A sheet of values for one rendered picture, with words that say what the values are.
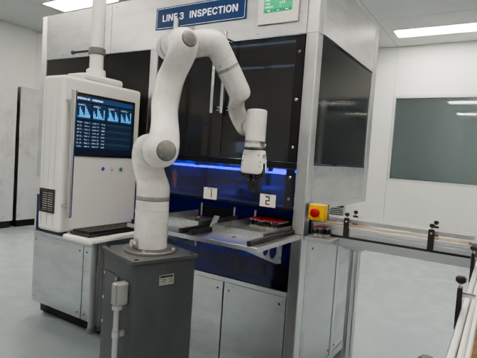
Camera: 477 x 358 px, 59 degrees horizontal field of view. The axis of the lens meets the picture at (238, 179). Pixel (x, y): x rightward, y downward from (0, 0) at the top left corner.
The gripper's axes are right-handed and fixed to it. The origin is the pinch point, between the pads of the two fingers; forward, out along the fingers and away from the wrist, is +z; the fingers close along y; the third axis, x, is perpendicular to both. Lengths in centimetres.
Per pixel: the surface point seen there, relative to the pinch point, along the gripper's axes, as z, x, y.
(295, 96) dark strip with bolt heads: -41, -28, -4
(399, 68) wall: -154, -488, 50
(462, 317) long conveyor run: 17, 57, -83
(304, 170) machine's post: -7.8, -28.1, -10.6
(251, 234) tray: 20.2, -2.1, -0.2
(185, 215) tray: 21, -25, 54
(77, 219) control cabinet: 24, 16, 89
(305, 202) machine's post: 6.7, -28.3, -12.4
